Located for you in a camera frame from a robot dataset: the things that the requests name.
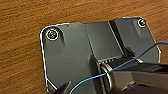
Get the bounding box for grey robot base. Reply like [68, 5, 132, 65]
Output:
[39, 16, 163, 94]

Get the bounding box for grey robot torso link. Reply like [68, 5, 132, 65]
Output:
[99, 59, 168, 94]

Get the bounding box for thin blue robot cable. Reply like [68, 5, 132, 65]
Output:
[69, 41, 168, 94]

